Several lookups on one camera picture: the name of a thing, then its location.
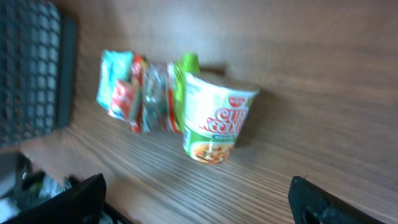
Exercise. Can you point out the small red white packet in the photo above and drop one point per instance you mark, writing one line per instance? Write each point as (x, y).
(125, 101)

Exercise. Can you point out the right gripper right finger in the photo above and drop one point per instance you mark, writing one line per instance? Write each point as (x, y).
(310, 205)

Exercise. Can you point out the cup noodles cup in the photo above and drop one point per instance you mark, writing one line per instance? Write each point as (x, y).
(215, 110)

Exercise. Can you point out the grey plastic mesh basket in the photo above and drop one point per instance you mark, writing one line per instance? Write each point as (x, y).
(38, 64)

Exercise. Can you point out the clear green snack bag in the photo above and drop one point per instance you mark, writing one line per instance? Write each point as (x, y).
(157, 99)

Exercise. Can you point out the red chocolate bar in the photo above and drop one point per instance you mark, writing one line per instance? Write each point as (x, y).
(136, 79)

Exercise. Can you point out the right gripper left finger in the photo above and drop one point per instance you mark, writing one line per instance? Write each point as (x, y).
(81, 204)

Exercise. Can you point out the teal tissue pack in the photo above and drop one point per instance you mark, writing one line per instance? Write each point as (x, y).
(114, 66)

